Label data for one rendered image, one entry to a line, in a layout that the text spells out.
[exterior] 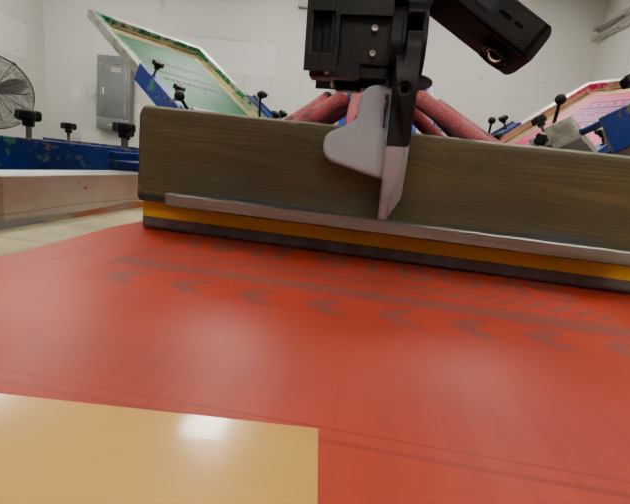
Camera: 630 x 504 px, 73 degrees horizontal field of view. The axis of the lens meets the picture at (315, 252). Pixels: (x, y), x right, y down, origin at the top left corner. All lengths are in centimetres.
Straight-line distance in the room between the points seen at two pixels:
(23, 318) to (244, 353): 9
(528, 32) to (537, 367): 22
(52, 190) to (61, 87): 555
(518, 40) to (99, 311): 30
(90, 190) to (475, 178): 33
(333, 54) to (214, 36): 489
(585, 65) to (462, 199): 492
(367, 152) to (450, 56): 461
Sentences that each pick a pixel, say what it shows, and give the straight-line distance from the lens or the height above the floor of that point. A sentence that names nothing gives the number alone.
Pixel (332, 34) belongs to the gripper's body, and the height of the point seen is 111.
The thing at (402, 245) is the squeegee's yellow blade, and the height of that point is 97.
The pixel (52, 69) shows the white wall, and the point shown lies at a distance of 603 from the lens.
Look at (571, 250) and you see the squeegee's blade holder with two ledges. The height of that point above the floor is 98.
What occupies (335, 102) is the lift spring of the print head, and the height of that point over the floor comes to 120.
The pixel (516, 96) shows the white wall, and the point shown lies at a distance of 498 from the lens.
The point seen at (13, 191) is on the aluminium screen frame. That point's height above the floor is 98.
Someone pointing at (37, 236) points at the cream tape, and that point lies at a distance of 35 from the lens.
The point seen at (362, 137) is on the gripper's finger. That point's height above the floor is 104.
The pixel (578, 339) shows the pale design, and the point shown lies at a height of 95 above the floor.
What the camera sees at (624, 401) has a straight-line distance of 19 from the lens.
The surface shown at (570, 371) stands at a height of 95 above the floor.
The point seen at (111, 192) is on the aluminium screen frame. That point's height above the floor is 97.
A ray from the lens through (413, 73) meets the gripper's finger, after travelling 30.
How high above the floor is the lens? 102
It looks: 12 degrees down
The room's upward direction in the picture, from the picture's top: 7 degrees clockwise
